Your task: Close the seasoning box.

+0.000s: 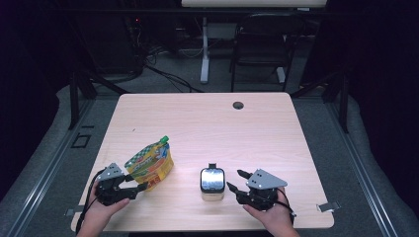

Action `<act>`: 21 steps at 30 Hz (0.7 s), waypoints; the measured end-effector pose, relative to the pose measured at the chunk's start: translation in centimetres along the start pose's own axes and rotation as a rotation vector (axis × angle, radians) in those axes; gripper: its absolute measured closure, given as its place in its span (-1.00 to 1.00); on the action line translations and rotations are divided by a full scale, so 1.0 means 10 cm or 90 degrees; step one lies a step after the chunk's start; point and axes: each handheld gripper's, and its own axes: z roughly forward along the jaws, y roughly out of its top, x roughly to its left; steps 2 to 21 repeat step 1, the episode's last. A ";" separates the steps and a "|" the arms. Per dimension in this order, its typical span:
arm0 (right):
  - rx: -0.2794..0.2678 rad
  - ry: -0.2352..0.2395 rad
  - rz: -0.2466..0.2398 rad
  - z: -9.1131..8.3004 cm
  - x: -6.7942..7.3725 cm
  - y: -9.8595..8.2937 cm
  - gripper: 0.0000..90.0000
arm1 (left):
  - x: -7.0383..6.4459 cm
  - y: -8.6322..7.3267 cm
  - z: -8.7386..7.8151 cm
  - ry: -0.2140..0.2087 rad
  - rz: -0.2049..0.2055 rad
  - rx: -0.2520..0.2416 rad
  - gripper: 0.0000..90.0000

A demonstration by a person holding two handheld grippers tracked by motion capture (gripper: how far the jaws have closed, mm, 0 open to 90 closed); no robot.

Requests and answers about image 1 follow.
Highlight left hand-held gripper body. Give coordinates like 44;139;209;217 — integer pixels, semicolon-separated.
95;162;126;206

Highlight hand-held gripper black cable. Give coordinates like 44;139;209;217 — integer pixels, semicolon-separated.
74;169;104;235
277;187;296;227

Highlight black metal frame post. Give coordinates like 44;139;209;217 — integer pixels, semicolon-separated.
290;71;351;134
67;69;130;130

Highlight right hand-held gripper black cable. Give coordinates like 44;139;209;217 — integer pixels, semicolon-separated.
277;187;296;227

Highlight aluminium floor rail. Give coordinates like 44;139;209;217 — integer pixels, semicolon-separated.
2;98;97;237
325;98;400;237

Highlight glass jar with black lid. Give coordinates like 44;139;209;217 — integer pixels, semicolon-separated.
199;162;227;202

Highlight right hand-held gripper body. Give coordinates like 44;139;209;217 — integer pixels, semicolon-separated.
237;168;289;211

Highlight grey tape strip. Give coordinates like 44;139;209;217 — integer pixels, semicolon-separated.
64;205;85;217

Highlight yellow spout pouch green cap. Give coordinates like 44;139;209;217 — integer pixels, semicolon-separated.
124;135;175;192

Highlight dark equipment with red light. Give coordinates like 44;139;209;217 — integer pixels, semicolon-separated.
123;14;146;72

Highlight person's left hand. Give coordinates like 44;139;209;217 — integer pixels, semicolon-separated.
82;182;131;231

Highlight black folding chair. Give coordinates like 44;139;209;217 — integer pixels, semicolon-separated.
229;13;305;93

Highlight left hand-held gripper black cable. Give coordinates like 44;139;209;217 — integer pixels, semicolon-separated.
74;169;104;235

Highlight person's right hand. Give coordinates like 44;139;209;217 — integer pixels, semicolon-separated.
243;188;294;233

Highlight black floor cables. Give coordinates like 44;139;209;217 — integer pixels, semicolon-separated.
143;45;204;94

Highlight white desk leg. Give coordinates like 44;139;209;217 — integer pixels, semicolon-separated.
200;16;211;85

